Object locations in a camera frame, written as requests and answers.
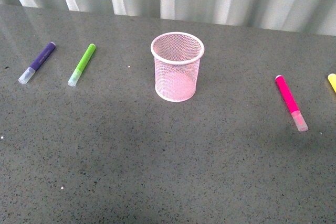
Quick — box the pink marker pen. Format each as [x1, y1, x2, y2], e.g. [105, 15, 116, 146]
[275, 75, 308, 132]

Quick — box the purple marker pen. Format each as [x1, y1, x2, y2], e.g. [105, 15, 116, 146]
[18, 41, 56, 84]

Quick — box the pink mesh pen cup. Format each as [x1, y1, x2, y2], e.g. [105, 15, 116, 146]
[151, 32, 205, 102]

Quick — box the green marker pen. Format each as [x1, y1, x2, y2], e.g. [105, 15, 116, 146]
[67, 44, 96, 87]

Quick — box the yellow marker pen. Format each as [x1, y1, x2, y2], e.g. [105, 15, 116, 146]
[328, 73, 336, 92]

